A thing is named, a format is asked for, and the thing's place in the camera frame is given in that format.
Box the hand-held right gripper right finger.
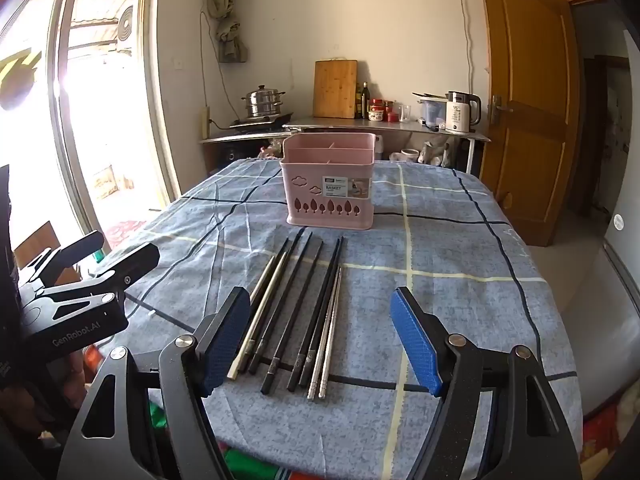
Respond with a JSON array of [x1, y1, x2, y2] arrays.
[[390, 286, 583, 480]]

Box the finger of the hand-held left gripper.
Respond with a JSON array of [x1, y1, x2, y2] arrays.
[[50, 241, 162, 300], [27, 229, 104, 290]]

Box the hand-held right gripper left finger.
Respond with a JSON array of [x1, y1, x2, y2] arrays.
[[57, 286, 252, 480]]

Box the black chopstick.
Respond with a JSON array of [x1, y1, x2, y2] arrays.
[[243, 237, 291, 373], [297, 237, 347, 388], [250, 227, 305, 376], [286, 236, 343, 392], [260, 241, 325, 394], [252, 232, 314, 378]]

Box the pink utensil basket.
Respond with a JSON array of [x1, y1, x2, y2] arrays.
[[280, 132, 377, 234]]

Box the person's left hand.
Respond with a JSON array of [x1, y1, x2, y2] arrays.
[[66, 350, 91, 407]]

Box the silver metal chopstick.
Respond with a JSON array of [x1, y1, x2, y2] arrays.
[[237, 251, 289, 375], [306, 266, 341, 401], [227, 255, 276, 381], [318, 266, 344, 398]]

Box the blue checked tablecloth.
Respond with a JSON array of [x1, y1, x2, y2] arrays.
[[82, 157, 584, 463]]

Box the colourful striped cloth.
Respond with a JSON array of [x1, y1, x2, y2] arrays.
[[147, 395, 297, 480]]

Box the black induction cooker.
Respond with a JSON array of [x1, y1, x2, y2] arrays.
[[229, 112, 295, 131]]

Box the plastic bags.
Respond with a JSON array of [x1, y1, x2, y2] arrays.
[[420, 140, 454, 167]]

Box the steel steamer pot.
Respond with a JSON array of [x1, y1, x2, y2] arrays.
[[241, 85, 286, 119]]

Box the steel kitchen table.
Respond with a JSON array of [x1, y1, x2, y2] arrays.
[[282, 116, 492, 176]]

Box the red patterned blanket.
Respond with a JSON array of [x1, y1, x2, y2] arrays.
[[581, 394, 640, 480]]

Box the outdoor fan unit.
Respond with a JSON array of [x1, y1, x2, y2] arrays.
[[116, 4, 137, 52]]

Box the white electric kettle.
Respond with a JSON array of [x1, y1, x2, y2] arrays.
[[444, 91, 482, 135]]

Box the hanging grey cloth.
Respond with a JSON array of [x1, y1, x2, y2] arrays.
[[215, 17, 250, 65]]

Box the wooden door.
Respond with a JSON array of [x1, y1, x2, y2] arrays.
[[474, 0, 582, 248]]

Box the wooden cutting board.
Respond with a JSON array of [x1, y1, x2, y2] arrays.
[[313, 59, 359, 120]]

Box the window frame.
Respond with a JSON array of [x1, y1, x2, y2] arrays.
[[0, 0, 182, 261]]

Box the metal door handle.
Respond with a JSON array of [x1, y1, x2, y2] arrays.
[[489, 96, 514, 124]]

